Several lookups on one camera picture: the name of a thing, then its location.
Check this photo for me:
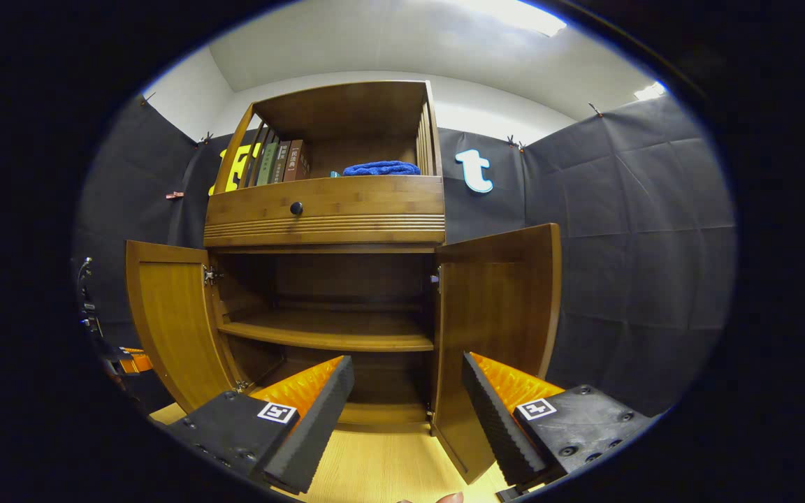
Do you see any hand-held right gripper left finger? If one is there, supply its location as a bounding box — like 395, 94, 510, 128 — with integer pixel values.
165, 355, 356, 495

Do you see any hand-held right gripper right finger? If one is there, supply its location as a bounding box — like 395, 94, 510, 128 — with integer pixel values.
461, 351, 655, 490

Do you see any wooden drawer with black knob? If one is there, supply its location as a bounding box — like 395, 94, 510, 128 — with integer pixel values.
203, 175, 447, 247

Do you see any dark brown book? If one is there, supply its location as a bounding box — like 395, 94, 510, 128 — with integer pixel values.
271, 141, 291, 184

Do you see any green book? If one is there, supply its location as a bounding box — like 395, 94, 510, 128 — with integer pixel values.
257, 143, 279, 186

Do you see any wooden shoe cabinet door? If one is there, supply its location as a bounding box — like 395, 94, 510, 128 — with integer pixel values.
432, 223, 562, 485
126, 240, 249, 414

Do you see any long ceiling light panel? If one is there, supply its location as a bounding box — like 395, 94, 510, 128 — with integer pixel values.
444, 0, 567, 37

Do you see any blue towel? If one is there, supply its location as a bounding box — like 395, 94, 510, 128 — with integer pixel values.
343, 161, 421, 177

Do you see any black backdrop cloth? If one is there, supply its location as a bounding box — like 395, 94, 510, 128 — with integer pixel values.
74, 94, 737, 416

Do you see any reddish brown book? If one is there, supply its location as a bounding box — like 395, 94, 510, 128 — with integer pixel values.
284, 140, 310, 182

